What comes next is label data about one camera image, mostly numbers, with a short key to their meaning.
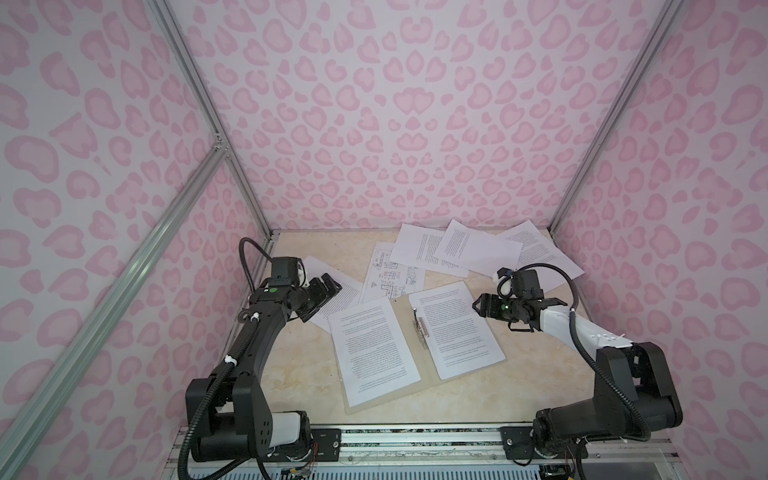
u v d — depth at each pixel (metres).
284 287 0.62
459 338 0.91
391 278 1.06
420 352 0.88
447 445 0.75
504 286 0.81
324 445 0.73
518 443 0.73
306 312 0.73
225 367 0.43
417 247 1.14
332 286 0.77
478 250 1.15
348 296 1.01
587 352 0.46
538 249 1.14
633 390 0.43
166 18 0.69
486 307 0.82
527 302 0.69
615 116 0.86
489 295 0.82
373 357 0.88
